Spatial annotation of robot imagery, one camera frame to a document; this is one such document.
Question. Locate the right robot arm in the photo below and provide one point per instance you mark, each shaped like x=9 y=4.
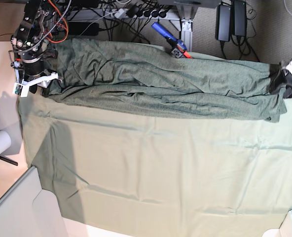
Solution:
x=43 y=23

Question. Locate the light green table cloth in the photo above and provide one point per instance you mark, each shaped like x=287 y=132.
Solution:
x=161 y=177

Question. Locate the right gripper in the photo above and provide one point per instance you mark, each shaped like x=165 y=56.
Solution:
x=33 y=69

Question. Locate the aluminium frame post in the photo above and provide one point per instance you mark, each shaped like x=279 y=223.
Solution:
x=187 y=14

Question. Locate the black power brick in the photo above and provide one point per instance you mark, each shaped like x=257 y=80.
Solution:
x=83 y=29

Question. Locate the black power adapter right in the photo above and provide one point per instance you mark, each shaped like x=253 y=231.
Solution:
x=239 y=18

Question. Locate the black power adapter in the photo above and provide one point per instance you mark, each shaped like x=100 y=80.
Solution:
x=239 y=18
x=223 y=23

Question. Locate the white power strip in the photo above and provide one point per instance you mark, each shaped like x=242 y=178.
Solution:
x=148 y=14

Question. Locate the green grey T-shirt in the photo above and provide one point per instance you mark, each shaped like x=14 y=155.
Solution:
x=143 y=80

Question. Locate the black tripod leg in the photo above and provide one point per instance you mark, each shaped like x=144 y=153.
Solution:
x=9 y=161

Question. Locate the black power adapter left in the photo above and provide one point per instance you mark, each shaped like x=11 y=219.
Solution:
x=223 y=23

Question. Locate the blue orange bar clamp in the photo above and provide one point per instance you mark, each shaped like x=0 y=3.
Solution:
x=179 y=49

